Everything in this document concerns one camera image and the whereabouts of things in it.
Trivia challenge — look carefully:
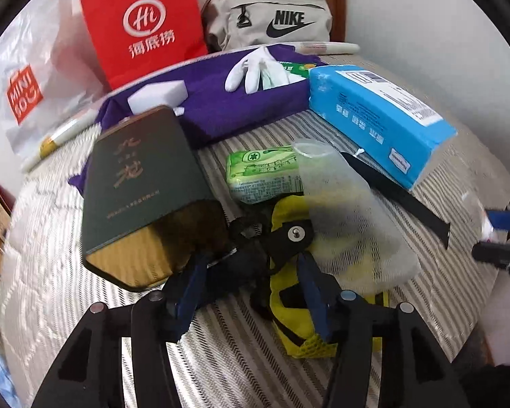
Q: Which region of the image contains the dark green tea tin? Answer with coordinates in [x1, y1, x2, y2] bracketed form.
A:
[81, 106, 233, 292]

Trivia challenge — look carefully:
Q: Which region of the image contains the green tissue packet on towel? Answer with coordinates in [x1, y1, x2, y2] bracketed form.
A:
[281, 62, 316, 84]

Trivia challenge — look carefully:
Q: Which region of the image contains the grey Nike waist bag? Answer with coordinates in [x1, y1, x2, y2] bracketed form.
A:
[202, 0, 333, 51]

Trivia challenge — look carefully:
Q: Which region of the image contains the yellow pouch with black straps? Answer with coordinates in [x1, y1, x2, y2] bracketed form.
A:
[187, 150, 452, 360]

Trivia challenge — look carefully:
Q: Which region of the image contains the blue tissue pack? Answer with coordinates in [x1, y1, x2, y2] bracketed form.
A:
[308, 65, 457, 190]

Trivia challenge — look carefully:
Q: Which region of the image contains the rolled patterned paper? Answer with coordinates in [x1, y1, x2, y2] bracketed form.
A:
[21, 41, 360, 173]

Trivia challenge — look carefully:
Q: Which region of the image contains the white sponge block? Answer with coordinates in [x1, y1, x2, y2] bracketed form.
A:
[127, 80, 189, 116]

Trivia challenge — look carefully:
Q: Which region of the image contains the red Haidilao paper bag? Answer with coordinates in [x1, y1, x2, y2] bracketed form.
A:
[81, 0, 207, 89]

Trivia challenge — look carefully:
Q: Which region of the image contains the green wet wipes pack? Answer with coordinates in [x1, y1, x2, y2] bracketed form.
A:
[225, 146, 303, 204]

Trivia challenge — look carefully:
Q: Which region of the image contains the translucent mesh pouch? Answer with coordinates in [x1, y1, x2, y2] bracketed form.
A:
[292, 139, 421, 296]

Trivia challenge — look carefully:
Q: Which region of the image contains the white Miniso plastic bag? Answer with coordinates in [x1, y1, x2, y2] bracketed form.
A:
[0, 0, 105, 161]

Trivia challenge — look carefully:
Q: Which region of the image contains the purple towel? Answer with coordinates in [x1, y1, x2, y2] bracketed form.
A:
[67, 43, 329, 197]

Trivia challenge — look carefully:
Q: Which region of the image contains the striped quilted mattress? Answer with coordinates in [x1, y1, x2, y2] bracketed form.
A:
[0, 124, 510, 407]

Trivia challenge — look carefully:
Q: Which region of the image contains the white glove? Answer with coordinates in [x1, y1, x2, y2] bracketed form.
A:
[225, 46, 305, 95]

